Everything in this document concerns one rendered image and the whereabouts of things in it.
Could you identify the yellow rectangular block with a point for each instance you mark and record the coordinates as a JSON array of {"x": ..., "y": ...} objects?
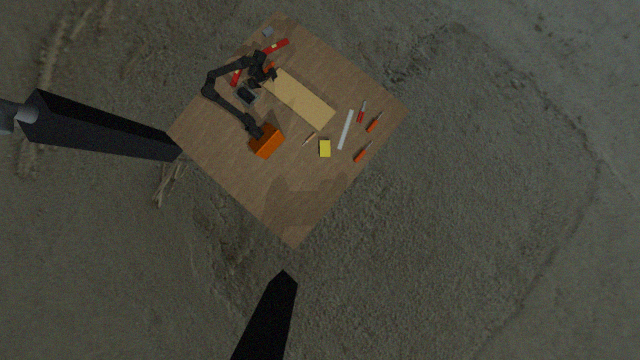
[{"x": 325, "y": 148}]

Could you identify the white flat bar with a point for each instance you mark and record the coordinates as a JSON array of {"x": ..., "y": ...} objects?
[{"x": 345, "y": 129}]

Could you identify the orange-handled awl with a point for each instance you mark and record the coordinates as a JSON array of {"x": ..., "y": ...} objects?
[
  {"x": 360, "y": 155},
  {"x": 268, "y": 67},
  {"x": 369, "y": 129}
]

